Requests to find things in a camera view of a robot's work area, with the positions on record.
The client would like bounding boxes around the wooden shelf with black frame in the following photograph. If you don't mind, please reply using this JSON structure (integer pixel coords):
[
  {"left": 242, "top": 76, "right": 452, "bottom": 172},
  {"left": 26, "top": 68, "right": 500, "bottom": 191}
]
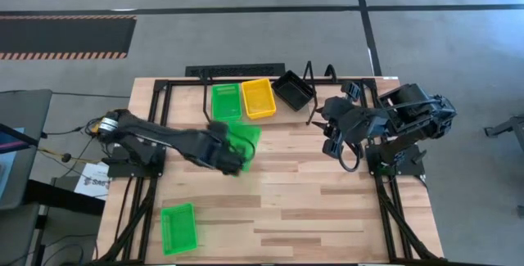
[{"left": 197, "top": 61, "right": 318, "bottom": 127}]

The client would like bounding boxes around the black aluminium table frame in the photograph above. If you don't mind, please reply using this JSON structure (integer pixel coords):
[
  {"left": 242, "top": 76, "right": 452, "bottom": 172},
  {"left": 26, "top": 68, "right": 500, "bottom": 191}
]
[{"left": 96, "top": 76, "right": 448, "bottom": 266}]

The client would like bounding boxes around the black mat with striped edge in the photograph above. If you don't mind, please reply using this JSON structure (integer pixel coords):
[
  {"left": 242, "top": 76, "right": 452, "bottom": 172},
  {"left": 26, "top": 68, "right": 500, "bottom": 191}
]
[{"left": 0, "top": 15, "right": 138, "bottom": 61}]

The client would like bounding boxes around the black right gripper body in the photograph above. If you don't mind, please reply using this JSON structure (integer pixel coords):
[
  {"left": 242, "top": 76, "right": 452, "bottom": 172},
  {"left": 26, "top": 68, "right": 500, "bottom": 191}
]
[{"left": 322, "top": 80, "right": 390, "bottom": 159}]

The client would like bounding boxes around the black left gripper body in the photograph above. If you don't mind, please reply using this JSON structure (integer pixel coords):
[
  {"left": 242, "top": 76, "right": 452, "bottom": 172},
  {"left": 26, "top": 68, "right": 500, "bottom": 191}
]
[{"left": 200, "top": 120, "right": 246, "bottom": 176}]

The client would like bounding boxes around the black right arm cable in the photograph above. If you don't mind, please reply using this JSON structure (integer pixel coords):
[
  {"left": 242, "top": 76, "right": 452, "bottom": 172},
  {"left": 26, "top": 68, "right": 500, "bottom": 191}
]
[{"left": 337, "top": 141, "right": 365, "bottom": 173}]

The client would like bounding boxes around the black plastic basket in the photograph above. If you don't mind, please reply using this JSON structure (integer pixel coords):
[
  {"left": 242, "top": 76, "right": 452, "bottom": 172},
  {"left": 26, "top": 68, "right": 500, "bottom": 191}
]
[{"left": 271, "top": 70, "right": 315, "bottom": 113}]

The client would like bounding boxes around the black metal stand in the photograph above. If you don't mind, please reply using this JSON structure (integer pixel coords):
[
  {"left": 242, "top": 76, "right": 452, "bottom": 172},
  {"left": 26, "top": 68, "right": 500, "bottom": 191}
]
[{"left": 482, "top": 111, "right": 524, "bottom": 149}]

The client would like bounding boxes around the black stand base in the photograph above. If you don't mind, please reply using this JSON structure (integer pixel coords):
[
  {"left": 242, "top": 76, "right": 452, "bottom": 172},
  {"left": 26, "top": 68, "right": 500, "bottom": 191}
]
[{"left": 24, "top": 178, "right": 106, "bottom": 218}]

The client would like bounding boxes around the black slotted grille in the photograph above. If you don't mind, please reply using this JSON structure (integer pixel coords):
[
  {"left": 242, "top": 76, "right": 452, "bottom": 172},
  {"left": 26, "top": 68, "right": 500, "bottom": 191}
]
[{"left": 184, "top": 62, "right": 287, "bottom": 79}]

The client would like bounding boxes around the yellow plastic basket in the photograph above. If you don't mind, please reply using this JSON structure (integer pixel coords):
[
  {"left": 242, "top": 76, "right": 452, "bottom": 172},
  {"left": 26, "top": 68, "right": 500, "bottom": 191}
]
[{"left": 241, "top": 78, "right": 278, "bottom": 120}]

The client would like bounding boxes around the white printed paper sheet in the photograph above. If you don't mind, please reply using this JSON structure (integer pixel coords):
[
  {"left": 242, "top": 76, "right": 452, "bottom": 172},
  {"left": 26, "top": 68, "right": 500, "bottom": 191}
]
[{"left": 73, "top": 161, "right": 112, "bottom": 201}]

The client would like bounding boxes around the dark monitor with blue screen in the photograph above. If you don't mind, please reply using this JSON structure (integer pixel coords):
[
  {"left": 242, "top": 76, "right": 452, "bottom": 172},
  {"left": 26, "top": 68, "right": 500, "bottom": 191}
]
[{"left": 0, "top": 122, "right": 42, "bottom": 196}]

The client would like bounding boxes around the green plastic basket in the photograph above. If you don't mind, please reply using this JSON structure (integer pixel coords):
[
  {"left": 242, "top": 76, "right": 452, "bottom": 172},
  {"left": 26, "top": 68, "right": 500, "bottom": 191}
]
[
  {"left": 210, "top": 83, "right": 243, "bottom": 123},
  {"left": 223, "top": 120, "right": 263, "bottom": 174},
  {"left": 160, "top": 202, "right": 199, "bottom": 256}
]

